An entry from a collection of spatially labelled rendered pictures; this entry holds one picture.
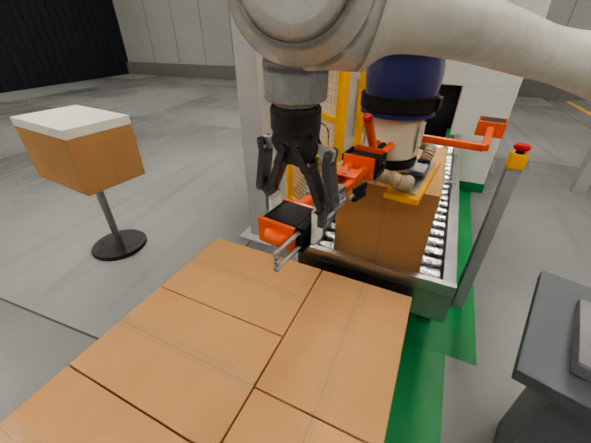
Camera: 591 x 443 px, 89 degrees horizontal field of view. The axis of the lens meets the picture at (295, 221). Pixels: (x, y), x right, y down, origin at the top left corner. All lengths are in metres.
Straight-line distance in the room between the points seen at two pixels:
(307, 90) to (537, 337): 0.95
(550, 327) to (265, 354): 0.87
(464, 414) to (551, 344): 0.77
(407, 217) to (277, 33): 1.15
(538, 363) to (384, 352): 0.42
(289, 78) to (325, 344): 0.93
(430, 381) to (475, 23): 1.67
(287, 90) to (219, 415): 0.90
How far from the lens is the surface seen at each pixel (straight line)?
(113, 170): 2.27
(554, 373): 1.08
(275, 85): 0.43
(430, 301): 1.45
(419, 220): 1.32
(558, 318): 1.24
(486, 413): 1.86
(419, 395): 1.77
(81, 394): 1.25
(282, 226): 0.50
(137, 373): 1.21
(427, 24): 0.30
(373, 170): 0.78
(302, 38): 0.22
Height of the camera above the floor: 1.49
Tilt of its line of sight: 33 degrees down
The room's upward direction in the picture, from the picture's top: straight up
